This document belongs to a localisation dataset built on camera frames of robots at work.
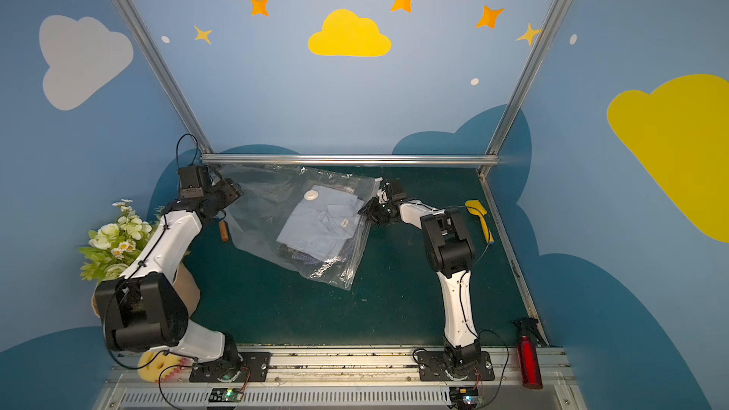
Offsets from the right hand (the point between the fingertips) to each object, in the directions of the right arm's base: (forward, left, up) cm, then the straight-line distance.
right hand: (365, 210), depth 104 cm
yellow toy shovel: (+8, -43, -5) cm, 44 cm away
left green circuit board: (-58, +32, -3) cm, 67 cm away
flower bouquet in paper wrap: (-35, +53, +29) cm, 70 cm away
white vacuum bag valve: (+4, +21, +3) cm, 22 cm away
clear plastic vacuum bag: (+6, +38, 0) cm, 38 cm away
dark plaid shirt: (-22, +7, +2) cm, 23 cm away
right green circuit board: (-55, -29, -3) cm, 62 cm away
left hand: (-7, +39, +19) cm, 44 cm away
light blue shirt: (-8, +15, +2) cm, 17 cm away
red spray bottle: (-44, -47, -1) cm, 65 cm away
